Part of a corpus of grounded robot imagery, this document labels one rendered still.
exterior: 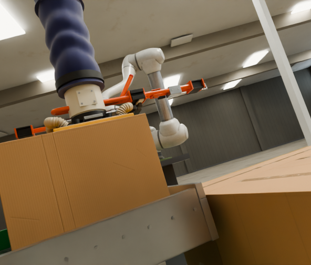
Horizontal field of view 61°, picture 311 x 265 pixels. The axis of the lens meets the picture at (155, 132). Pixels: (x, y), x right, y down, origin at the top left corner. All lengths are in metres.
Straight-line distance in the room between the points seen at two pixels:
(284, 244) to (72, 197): 0.72
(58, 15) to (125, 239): 1.01
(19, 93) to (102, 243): 7.40
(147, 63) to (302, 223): 1.51
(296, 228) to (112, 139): 0.70
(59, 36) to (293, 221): 1.15
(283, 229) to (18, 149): 0.90
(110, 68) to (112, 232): 6.92
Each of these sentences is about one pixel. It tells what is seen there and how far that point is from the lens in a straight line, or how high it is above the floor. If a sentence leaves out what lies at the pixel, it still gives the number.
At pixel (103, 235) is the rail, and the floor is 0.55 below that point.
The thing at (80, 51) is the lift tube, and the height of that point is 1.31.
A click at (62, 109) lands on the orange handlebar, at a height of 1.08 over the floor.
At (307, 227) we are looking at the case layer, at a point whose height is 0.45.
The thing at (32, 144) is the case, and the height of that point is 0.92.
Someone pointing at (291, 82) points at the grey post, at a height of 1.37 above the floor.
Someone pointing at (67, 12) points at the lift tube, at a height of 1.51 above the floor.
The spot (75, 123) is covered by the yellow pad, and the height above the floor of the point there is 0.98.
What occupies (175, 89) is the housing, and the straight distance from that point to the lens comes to 1.41.
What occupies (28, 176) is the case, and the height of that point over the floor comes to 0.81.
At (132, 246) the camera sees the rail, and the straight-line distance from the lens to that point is 0.93.
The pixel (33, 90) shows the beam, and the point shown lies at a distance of 8.01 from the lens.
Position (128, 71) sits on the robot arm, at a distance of 1.96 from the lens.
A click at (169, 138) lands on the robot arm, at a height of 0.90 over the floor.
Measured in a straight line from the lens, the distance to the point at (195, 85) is 1.48.
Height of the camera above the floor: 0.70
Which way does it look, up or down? 8 degrees up
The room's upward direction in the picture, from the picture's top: 17 degrees counter-clockwise
